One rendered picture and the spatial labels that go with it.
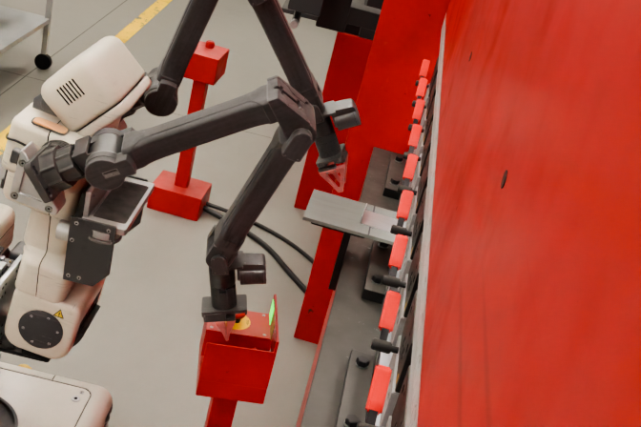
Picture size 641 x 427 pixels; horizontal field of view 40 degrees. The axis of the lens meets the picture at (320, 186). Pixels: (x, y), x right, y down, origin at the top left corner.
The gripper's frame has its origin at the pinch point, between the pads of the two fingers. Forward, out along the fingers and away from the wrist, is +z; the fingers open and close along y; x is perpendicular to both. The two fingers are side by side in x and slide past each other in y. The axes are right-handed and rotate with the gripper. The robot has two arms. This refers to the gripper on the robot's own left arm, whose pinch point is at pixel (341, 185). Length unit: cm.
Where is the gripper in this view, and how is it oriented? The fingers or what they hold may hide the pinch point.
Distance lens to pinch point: 226.8
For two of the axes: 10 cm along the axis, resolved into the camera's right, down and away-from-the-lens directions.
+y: 1.4, -4.1, 9.0
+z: 3.1, 8.9, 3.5
